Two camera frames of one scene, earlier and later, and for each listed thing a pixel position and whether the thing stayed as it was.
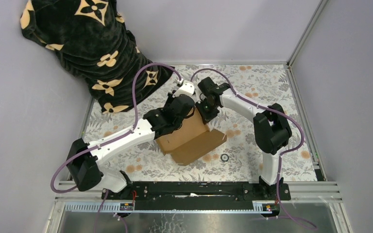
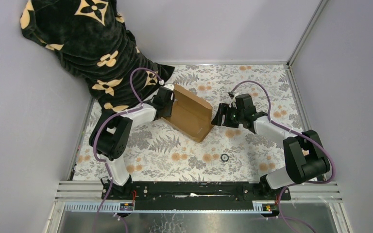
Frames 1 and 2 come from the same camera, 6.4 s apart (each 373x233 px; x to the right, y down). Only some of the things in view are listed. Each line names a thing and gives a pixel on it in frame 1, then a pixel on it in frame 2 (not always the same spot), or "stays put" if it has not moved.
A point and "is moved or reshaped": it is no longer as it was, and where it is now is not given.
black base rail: x=197 y=195 stays put
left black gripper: x=169 y=99 to x=168 y=113
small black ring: x=223 y=160 stays put
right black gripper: x=205 y=117 to x=223 y=110
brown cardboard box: x=193 y=138 is moved or reshaped
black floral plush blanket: x=90 y=38 stays put
